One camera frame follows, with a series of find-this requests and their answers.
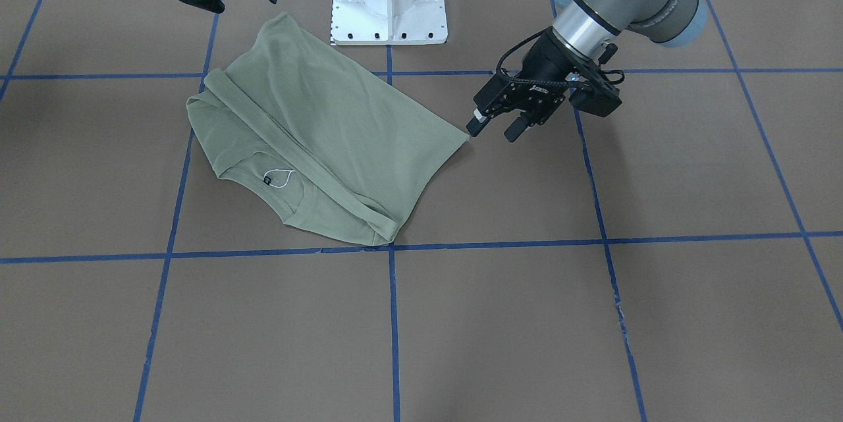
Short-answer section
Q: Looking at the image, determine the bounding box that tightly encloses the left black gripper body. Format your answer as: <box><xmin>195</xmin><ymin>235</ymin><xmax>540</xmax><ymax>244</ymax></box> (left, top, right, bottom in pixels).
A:
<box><xmin>474</xmin><ymin>27</ymin><xmax>624</xmax><ymax>126</ymax></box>

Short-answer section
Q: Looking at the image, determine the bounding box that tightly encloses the olive green t-shirt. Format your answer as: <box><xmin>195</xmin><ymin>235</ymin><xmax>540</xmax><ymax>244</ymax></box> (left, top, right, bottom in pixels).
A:
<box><xmin>186</xmin><ymin>12</ymin><xmax>468</xmax><ymax>247</ymax></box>

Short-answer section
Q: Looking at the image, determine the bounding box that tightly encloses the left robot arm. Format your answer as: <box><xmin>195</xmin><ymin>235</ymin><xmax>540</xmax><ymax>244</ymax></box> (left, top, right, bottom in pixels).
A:
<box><xmin>466</xmin><ymin>0</ymin><xmax>708</xmax><ymax>142</ymax></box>

